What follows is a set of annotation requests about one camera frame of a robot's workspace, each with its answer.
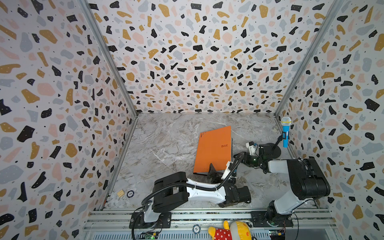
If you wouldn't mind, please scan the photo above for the orange folder black inside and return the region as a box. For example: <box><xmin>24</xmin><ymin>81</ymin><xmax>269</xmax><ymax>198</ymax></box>
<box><xmin>194</xmin><ymin>126</ymin><xmax>233</xmax><ymax>175</ymax></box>

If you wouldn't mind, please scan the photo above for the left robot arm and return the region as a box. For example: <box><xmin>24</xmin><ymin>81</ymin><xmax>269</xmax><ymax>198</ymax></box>
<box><xmin>129</xmin><ymin>161</ymin><xmax>252</xmax><ymax>229</ymax></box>

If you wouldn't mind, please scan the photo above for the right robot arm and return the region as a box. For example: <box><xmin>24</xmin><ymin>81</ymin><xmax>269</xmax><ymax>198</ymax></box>
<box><xmin>234</xmin><ymin>152</ymin><xmax>331</xmax><ymax>226</ymax></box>

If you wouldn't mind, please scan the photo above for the yellow red plush toy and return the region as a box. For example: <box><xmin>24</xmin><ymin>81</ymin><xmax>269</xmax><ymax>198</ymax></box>
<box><xmin>208</xmin><ymin>221</ymin><xmax>252</xmax><ymax>240</ymax></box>

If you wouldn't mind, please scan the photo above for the blue toy microphone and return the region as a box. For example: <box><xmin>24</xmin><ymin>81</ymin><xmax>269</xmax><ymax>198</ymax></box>
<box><xmin>281</xmin><ymin>117</ymin><xmax>292</xmax><ymax>148</ymax></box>

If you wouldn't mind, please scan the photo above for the circuit board right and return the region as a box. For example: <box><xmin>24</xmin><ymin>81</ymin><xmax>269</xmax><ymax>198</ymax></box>
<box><xmin>269</xmin><ymin>230</ymin><xmax>286</xmax><ymax>240</ymax></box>

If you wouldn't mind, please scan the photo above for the green circuit board left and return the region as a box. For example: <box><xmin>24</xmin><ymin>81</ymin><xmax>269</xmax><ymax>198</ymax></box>
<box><xmin>139</xmin><ymin>231</ymin><xmax>159</xmax><ymax>240</ymax></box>

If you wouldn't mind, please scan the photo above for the small wooden block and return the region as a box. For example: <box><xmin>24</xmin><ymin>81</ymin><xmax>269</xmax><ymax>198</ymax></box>
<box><xmin>117</xmin><ymin>190</ymin><xmax>125</xmax><ymax>198</ymax></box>

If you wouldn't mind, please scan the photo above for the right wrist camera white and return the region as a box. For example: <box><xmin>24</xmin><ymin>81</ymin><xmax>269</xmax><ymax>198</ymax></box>
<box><xmin>246</xmin><ymin>142</ymin><xmax>259</xmax><ymax>156</ymax></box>

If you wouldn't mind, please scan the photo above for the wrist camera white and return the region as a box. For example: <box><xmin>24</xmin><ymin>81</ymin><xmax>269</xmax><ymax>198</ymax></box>
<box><xmin>246</xmin><ymin>142</ymin><xmax>259</xmax><ymax>156</ymax></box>
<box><xmin>221</xmin><ymin>161</ymin><xmax>237</xmax><ymax>184</ymax></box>

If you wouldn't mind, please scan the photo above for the black corrugated cable hose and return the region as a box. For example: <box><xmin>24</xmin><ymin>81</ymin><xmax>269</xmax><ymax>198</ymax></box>
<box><xmin>131</xmin><ymin>152</ymin><xmax>245</xmax><ymax>240</ymax></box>

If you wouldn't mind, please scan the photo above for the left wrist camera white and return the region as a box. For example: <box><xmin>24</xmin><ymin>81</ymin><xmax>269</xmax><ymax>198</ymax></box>
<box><xmin>221</xmin><ymin>161</ymin><xmax>237</xmax><ymax>184</ymax></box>

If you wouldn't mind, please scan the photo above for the round badge on rail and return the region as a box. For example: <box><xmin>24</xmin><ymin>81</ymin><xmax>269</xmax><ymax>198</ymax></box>
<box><xmin>193</xmin><ymin>225</ymin><xmax>201</xmax><ymax>234</ymax></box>

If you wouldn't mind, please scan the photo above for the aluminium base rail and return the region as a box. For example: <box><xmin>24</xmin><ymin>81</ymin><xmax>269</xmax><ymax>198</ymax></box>
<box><xmin>84</xmin><ymin>208</ymin><xmax>342</xmax><ymax>240</ymax></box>

